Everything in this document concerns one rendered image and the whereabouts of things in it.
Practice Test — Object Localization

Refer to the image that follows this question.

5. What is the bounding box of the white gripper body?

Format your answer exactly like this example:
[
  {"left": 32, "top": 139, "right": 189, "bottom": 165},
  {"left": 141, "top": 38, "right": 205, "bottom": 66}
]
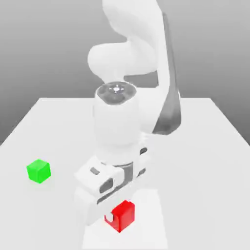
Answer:
[{"left": 73, "top": 147, "right": 152, "bottom": 227}]

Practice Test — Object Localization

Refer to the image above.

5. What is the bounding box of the small red cube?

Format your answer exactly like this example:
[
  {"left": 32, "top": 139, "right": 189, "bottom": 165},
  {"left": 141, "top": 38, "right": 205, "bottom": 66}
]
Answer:
[{"left": 104, "top": 200, "right": 136, "bottom": 233}]

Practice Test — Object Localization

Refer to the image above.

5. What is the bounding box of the small green cube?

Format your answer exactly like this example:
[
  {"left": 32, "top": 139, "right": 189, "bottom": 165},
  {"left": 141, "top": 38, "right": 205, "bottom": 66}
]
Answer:
[{"left": 26, "top": 159, "right": 52, "bottom": 184}]

